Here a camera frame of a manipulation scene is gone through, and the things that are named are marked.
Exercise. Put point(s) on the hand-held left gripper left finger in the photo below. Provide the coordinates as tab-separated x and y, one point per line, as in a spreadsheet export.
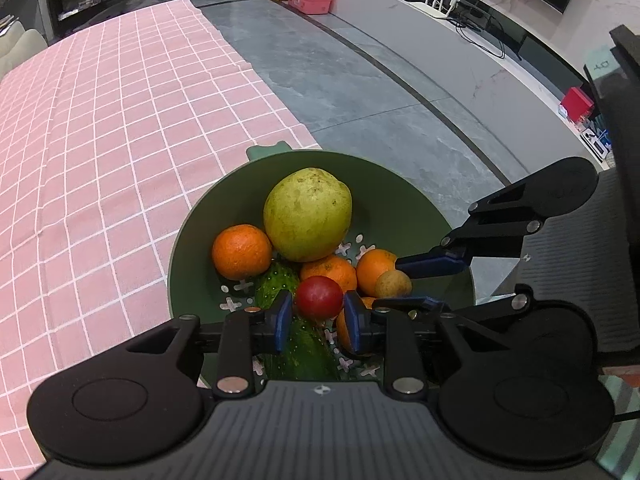
281	322

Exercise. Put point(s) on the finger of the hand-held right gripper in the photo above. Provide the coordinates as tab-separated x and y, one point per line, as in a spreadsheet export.
435	265
407	303

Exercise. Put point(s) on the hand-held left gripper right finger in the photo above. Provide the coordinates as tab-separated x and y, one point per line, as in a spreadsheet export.
353	329

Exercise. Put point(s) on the orange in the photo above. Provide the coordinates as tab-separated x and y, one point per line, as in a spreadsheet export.
340	331
372	267
241	252
335	270

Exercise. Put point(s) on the green cucumber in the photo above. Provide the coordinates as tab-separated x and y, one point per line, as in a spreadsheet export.
305	355

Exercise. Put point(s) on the red tomato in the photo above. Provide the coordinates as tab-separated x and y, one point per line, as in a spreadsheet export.
318	297

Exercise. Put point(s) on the green colander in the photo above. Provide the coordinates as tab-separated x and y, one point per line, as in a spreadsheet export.
390	210

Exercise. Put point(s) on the yellow-green pear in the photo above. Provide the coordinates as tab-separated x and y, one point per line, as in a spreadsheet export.
307	215

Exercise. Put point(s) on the red box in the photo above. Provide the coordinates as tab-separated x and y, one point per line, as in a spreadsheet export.
577	102

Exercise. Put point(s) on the long white media console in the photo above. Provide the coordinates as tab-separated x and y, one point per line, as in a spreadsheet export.
450	60

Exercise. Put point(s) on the pink checked tablecloth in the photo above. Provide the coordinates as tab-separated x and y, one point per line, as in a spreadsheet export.
100	160

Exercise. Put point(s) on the grey-green sofa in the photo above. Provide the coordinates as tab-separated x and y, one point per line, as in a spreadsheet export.
20	47

